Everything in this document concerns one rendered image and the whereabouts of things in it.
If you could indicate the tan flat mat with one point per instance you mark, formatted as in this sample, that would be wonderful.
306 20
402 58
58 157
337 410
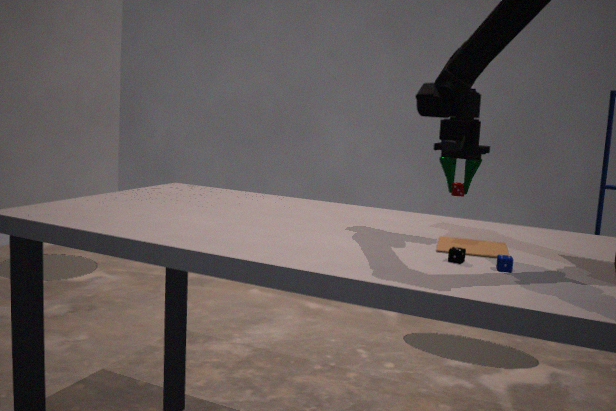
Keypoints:
477 248

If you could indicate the black die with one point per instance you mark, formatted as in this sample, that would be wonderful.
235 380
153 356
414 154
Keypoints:
456 255

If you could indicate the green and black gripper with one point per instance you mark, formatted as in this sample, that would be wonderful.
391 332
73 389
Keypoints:
448 162

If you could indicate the red die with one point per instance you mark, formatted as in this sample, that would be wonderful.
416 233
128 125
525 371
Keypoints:
457 189

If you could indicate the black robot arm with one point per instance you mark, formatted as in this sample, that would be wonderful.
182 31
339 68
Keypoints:
505 22

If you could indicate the blue die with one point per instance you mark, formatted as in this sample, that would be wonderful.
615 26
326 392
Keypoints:
504 263

